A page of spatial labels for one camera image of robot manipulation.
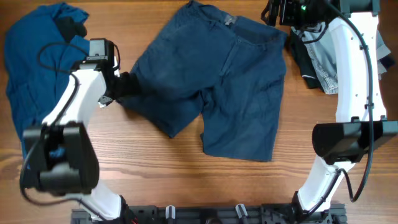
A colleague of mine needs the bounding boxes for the dark navy denim shorts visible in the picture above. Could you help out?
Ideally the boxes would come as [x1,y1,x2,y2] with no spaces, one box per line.
[119,1,287,162]

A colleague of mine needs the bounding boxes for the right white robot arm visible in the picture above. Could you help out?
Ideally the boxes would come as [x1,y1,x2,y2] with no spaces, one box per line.
[261,1,397,223]

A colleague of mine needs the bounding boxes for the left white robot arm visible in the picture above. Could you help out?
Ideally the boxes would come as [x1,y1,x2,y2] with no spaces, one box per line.
[19,67,138,223]

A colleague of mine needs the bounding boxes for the light blue folded jeans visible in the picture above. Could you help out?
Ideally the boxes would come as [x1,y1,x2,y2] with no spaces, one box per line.
[304,31,395,95]

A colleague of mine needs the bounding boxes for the black folded garment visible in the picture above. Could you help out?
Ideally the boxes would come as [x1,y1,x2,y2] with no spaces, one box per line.
[287,27,396,90]

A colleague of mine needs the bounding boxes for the blue shirt pile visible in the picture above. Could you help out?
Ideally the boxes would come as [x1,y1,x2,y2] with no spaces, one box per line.
[4,3,89,138]

